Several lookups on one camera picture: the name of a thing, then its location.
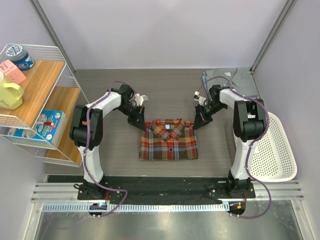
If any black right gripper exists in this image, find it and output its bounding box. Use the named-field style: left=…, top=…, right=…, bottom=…
left=193, top=101, right=227, bottom=130

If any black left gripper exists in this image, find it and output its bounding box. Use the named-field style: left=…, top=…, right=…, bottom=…
left=116, top=102, right=147, bottom=132

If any red brown plaid shirt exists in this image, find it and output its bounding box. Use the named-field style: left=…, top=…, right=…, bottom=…
left=139, top=118, right=199, bottom=161

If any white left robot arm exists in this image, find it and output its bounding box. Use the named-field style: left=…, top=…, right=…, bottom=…
left=69, top=82, right=148, bottom=200

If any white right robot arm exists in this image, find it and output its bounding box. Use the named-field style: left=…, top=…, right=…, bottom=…
left=193, top=85, right=270, bottom=198

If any folded light blue shirt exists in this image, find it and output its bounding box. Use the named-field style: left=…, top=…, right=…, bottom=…
left=202, top=71, right=208, bottom=93

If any folded grey button shirt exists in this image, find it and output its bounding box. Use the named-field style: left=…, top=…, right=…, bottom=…
left=205, top=67, right=259, bottom=98

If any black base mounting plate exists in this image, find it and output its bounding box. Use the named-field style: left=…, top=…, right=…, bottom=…
left=47, top=175, right=256, bottom=204

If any white perforated plastic basket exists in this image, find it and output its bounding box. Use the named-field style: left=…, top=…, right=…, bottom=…
left=248, top=112, right=297, bottom=183

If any blue product box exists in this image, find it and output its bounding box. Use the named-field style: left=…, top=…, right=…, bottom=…
left=4, top=109, right=67, bottom=148

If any yellow plastic pitcher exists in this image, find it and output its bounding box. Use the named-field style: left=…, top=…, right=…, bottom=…
left=0, top=72, right=25, bottom=110

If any blue round tin can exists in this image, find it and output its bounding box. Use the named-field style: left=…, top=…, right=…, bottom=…
left=5, top=45, right=35, bottom=71

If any pink small box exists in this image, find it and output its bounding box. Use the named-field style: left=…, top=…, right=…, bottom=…
left=0, top=60, right=27, bottom=85

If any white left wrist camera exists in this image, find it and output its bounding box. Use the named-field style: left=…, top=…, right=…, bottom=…
left=134, top=93, right=148, bottom=107

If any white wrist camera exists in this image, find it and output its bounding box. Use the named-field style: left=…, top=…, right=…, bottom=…
left=193, top=91, right=207, bottom=106
left=134, top=93, right=148, bottom=107

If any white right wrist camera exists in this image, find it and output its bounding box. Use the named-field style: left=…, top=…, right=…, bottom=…
left=193, top=91, right=207, bottom=106

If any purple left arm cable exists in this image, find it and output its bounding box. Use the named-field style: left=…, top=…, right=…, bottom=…
left=83, top=80, right=129, bottom=218

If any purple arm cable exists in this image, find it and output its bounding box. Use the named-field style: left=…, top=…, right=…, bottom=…
left=83, top=80, right=129, bottom=218
left=196, top=76, right=273, bottom=220

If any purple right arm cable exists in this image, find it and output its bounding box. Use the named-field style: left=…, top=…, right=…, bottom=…
left=196, top=76, right=273, bottom=220

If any white slotted cable duct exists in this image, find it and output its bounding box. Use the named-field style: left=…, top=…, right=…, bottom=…
left=42, top=202, right=230, bottom=213

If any white wire wooden shelf rack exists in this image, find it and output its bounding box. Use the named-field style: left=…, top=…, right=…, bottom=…
left=0, top=44, right=89, bottom=167

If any aluminium frame rail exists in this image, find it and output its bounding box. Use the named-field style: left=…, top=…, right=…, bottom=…
left=31, top=180, right=305, bottom=203

